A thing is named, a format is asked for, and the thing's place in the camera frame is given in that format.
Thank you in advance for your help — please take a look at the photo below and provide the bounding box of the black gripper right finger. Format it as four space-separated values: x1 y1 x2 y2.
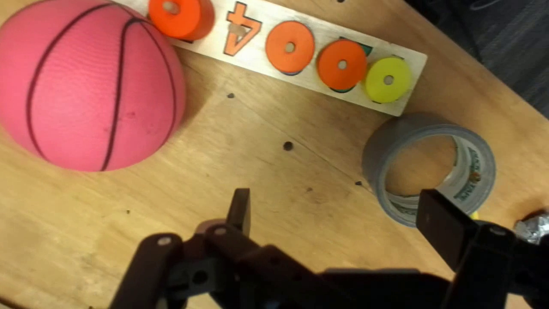
416 188 549 309

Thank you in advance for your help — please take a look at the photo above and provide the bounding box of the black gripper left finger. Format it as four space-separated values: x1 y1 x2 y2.
109 188 323 309

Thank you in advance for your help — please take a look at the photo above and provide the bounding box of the pink rubber basketball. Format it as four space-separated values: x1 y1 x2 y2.
0 0 190 174

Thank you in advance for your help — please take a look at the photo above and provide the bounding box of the crumpled foil ball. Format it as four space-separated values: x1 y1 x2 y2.
514 208 549 248

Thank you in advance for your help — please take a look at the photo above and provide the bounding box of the wooden number peg board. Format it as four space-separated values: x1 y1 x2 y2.
114 0 431 119

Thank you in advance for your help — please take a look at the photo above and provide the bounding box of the grey duct tape roll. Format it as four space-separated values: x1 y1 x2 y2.
361 112 498 229

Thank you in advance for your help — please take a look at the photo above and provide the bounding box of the yellow ring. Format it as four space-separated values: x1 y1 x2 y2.
365 54 414 105

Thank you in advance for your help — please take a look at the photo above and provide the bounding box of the orange ring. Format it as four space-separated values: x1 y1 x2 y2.
315 38 371 95
265 19 318 78

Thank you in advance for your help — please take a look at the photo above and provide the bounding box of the red-orange ring stack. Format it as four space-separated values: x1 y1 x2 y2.
148 0 217 43

